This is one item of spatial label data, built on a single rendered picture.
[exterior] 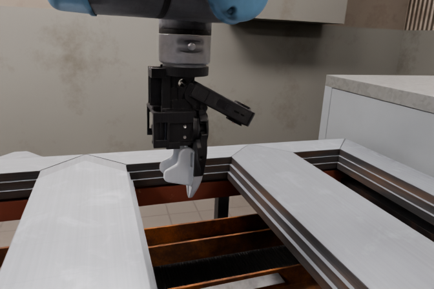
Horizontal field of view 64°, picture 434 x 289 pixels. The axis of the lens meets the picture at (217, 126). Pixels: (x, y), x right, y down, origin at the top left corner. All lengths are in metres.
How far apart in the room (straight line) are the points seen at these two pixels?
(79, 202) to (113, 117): 2.45
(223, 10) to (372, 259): 0.41
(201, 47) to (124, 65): 2.56
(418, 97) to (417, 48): 3.03
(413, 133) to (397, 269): 0.53
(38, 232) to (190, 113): 0.30
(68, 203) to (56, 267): 0.18
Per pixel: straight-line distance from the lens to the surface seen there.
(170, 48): 0.48
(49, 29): 3.05
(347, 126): 1.22
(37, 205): 0.69
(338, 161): 1.06
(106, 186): 0.74
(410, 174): 0.96
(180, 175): 0.54
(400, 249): 0.62
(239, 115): 0.53
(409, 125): 1.04
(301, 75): 3.52
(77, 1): 0.35
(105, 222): 0.61
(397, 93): 1.07
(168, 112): 0.49
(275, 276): 0.73
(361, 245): 0.60
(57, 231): 0.60
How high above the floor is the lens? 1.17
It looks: 15 degrees down
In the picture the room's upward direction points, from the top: 3 degrees clockwise
